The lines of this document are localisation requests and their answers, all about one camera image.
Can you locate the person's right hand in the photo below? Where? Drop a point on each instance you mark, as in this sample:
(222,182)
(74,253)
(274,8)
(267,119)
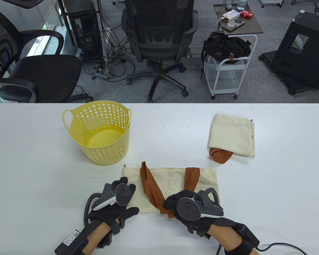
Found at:
(202,225)

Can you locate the person's left hand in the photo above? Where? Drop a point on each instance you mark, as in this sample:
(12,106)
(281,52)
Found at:
(114,212)

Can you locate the grey white hand controller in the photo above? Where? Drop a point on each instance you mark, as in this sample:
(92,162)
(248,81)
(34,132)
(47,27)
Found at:
(123,195)
(187,209)

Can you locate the purple flower print canvas bag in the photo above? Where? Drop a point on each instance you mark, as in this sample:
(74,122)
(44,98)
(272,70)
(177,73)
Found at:
(170,183)

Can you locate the red flower print canvas bag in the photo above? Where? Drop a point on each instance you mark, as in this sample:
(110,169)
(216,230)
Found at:
(231,132)

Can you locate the person's left forearm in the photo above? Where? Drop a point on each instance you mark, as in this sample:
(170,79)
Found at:
(95,237)

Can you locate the black right wrist module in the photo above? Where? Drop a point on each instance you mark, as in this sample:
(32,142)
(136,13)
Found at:
(248,236)

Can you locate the black wrist module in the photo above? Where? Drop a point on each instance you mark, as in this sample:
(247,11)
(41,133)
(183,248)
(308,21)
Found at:
(73,240)
(248,236)

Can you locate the black left wrist module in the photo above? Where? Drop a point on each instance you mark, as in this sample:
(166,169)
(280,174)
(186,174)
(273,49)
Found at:
(73,240)

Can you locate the yellow perforated plastic basket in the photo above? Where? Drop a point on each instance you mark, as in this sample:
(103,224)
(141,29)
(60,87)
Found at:
(101,138)

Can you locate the grey power strip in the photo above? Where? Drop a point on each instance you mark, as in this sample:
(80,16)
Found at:
(99,75)

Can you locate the black fabric seat office chair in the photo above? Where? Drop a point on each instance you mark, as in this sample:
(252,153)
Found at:
(42,71)

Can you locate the black mesh office chair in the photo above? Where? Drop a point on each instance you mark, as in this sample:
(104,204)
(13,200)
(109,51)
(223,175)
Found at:
(159,45)

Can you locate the black backpack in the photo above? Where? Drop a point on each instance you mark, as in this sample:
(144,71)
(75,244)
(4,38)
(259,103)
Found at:
(223,46)

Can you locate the black computer tower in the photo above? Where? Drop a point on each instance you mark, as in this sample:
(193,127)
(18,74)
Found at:
(85,29)

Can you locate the black wheeled stand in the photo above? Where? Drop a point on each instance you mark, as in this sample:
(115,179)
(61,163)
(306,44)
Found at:
(316,63)

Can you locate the brown square coaster set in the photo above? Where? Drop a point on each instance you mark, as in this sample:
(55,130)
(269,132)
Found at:
(230,26)

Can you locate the white rolling cart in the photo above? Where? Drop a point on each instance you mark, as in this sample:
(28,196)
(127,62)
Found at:
(255,26)

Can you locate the white power bank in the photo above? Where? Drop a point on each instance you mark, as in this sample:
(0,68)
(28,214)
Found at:
(231,14)

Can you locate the red packet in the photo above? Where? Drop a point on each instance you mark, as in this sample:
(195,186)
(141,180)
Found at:
(246,14)

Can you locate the clear water bottle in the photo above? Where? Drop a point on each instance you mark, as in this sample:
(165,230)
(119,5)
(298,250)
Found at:
(242,4)

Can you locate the aluminium frame post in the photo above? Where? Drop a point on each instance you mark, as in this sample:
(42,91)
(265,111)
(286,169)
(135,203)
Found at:
(102,32)

